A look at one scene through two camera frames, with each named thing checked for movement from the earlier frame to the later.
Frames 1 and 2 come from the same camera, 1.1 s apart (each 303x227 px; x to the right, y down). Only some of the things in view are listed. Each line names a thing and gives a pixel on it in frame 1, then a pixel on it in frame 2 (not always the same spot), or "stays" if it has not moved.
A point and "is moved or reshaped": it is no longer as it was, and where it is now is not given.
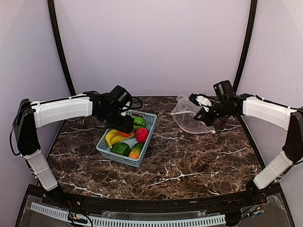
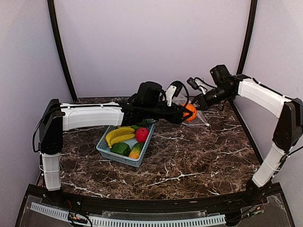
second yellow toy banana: (118, 138) stays
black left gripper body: (113, 120) -> (153, 111)
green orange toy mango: (135, 151) stays
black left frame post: (59, 45) stays
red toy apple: (141, 134) stays
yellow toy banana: (109, 136) stays
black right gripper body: (222, 110) -> (206, 103)
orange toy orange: (125, 135) -> (192, 108)
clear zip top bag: (184, 110) is moved or reshaped
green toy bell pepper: (121, 148) stays
